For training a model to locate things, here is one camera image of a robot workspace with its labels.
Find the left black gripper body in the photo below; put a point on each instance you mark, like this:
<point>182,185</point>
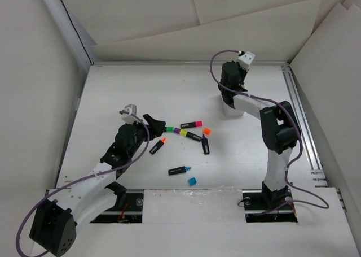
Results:
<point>141,131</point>

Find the yellow cap black highlighter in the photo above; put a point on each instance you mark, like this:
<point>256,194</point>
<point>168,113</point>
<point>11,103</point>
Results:
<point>190,135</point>

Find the white compartment pen holder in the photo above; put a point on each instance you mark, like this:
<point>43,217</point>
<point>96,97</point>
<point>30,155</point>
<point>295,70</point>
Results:
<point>230,112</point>

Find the orange tip black highlighter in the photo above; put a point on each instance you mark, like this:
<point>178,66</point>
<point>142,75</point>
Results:
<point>158,145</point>

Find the blue highlighter cap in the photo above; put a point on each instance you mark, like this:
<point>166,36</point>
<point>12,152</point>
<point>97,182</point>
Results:
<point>192,181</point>

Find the pink cap black highlighter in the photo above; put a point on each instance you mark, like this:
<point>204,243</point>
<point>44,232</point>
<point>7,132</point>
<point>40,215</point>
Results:
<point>193,124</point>

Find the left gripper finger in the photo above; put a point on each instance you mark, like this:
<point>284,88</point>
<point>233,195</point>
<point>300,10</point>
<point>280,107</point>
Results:
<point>153,123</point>
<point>157,132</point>

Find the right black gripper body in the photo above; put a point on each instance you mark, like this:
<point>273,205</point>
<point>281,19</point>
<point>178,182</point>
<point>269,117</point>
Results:
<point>242,73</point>

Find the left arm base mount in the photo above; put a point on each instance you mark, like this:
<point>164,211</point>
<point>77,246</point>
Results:
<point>128,207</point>

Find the purple highlighter cap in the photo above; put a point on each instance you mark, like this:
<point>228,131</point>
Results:
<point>176,131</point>

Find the aluminium rail right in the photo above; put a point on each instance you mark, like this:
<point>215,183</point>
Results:
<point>309,148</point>

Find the green cap black highlighter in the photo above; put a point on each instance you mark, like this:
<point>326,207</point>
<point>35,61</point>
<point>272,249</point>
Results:
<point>168,129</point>

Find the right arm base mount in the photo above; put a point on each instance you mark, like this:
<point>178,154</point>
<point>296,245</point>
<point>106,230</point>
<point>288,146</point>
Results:
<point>259,210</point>

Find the orange highlighter cap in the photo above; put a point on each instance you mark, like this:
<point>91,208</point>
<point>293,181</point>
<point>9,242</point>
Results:
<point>206,131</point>

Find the purple tip black highlighter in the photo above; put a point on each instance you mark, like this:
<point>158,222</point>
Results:
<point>205,145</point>

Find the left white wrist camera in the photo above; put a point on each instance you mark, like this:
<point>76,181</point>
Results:
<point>128,113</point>

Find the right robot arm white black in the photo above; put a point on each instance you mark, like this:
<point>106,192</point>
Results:
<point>278,134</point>

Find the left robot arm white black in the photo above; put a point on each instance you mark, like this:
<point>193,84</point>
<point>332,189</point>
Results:
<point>60,217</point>

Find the blue tip black highlighter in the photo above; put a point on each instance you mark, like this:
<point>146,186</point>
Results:
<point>178,170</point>

